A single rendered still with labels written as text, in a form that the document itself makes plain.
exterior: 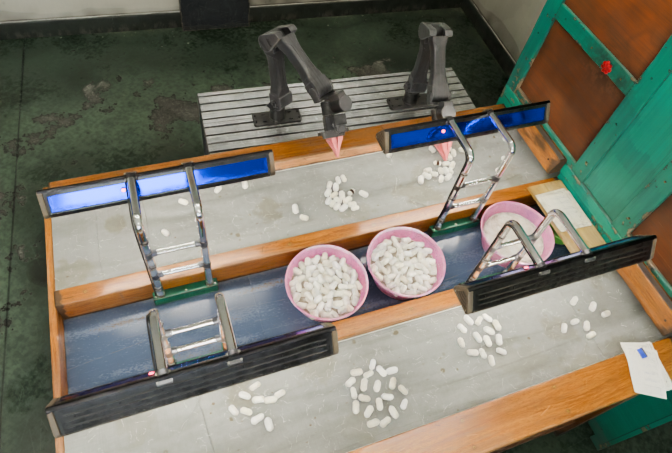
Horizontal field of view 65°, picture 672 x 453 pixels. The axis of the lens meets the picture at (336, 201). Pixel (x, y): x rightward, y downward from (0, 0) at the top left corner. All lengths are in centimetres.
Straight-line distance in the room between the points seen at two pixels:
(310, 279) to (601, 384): 93
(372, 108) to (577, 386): 133
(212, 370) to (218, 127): 121
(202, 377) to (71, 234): 83
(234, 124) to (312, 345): 121
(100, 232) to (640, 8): 182
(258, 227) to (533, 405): 101
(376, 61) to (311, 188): 189
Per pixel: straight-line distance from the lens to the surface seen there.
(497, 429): 167
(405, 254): 184
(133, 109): 330
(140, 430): 160
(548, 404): 176
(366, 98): 240
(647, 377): 196
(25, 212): 298
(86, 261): 184
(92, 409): 127
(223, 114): 227
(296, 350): 126
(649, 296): 202
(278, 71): 206
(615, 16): 201
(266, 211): 187
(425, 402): 165
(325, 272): 176
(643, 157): 197
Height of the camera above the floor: 227
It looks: 53 degrees down
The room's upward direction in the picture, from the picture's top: 12 degrees clockwise
